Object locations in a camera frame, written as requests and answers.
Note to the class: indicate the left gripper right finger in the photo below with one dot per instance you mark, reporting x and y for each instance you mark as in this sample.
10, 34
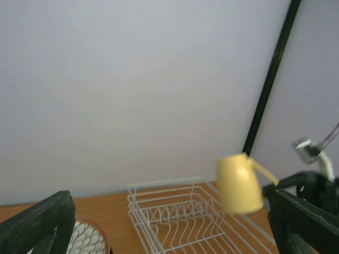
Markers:
300, 227

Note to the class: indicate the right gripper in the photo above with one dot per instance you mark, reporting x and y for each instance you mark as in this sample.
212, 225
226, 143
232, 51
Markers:
312, 187

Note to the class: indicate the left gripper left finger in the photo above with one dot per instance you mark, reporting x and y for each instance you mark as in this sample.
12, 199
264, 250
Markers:
45, 227

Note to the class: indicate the yellow mug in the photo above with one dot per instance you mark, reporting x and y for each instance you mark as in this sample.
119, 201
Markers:
238, 185

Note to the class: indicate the white wire dish rack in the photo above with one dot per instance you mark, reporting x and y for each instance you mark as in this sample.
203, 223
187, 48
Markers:
184, 216

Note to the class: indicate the floral patterned bowl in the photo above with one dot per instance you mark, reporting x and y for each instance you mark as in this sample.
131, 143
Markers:
88, 237

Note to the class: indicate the black frame post right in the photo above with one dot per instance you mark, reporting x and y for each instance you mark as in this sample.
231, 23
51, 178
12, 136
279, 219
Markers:
271, 75

